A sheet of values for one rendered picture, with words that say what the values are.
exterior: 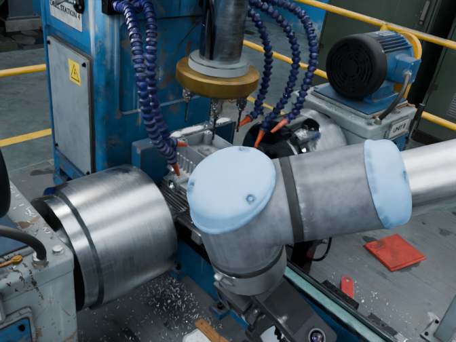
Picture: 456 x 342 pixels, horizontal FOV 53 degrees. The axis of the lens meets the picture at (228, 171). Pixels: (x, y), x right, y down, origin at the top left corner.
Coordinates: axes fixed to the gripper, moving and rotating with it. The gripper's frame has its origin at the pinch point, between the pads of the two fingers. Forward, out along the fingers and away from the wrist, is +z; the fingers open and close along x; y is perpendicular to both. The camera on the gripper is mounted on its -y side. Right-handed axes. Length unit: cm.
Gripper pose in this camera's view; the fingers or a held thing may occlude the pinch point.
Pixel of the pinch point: (278, 339)
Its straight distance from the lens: 74.7
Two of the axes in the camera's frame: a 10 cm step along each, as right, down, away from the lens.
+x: -7.1, 6.0, -3.7
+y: -6.8, -4.5, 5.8
